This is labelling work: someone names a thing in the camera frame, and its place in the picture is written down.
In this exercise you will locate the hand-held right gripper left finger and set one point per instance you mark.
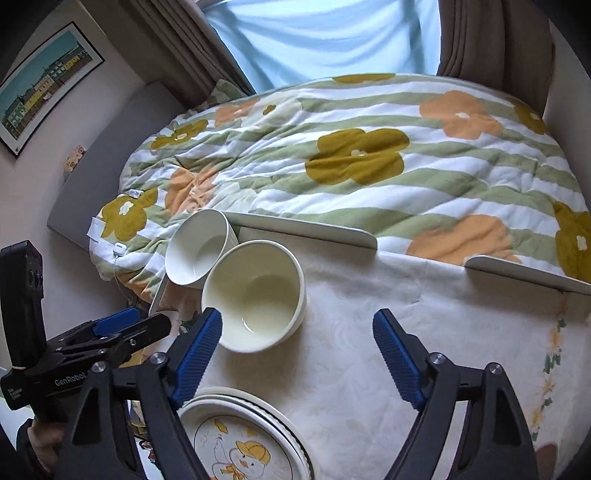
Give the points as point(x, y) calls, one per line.
point(198, 355)

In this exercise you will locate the green striped pillow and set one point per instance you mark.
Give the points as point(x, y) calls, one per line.
point(228, 90)

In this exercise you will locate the white floral tablecloth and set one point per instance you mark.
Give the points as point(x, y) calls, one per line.
point(369, 286)

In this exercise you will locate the white rectangular tray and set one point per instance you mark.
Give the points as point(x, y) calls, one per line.
point(314, 230)
point(531, 274)

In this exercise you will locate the yellow plate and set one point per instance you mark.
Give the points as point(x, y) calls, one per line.
point(290, 433)

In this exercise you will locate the person's left forearm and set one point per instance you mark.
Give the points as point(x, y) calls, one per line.
point(16, 454)

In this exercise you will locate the light blue cloth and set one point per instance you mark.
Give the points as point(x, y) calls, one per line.
point(323, 41)

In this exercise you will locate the person's left hand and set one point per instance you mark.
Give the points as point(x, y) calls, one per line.
point(46, 443)

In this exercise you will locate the duck print plate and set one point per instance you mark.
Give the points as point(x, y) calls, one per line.
point(240, 447)

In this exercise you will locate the floral striped blanket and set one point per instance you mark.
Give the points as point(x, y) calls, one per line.
point(369, 194)

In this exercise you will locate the cream bowl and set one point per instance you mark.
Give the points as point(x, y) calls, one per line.
point(263, 295)

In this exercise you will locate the white bowl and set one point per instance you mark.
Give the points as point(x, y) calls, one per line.
point(198, 249)

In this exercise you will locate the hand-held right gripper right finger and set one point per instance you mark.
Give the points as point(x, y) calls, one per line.
point(397, 360)

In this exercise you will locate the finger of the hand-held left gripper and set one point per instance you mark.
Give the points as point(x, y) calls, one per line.
point(115, 322)
point(150, 325)

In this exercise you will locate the brown curtain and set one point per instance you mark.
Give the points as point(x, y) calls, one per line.
point(198, 41)
point(494, 41)

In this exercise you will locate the framed town picture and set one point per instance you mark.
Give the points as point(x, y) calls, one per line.
point(41, 87)

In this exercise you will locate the grey padded headboard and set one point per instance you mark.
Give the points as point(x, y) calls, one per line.
point(106, 152)

